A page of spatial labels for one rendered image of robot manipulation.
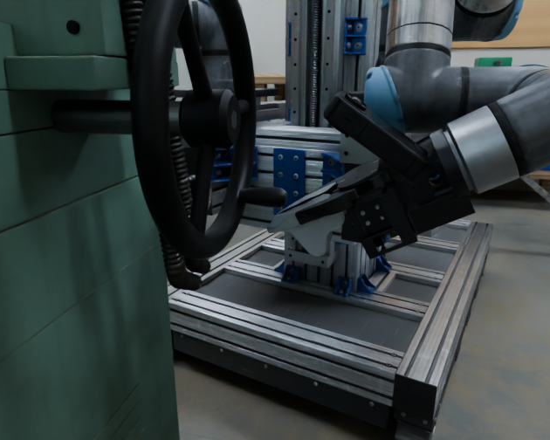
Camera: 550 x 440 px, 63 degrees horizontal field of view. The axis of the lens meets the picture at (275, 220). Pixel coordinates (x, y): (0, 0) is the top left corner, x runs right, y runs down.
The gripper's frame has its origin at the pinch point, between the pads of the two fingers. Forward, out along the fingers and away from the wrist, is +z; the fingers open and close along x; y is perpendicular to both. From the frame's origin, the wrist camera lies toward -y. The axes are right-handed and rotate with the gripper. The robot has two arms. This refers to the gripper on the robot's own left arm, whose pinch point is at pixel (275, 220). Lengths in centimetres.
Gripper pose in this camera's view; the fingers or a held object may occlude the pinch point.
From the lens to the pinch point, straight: 51.3
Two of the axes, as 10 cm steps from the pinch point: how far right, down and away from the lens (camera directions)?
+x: 2.5, -3.5, 9.0
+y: 4.8, 8.6, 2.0
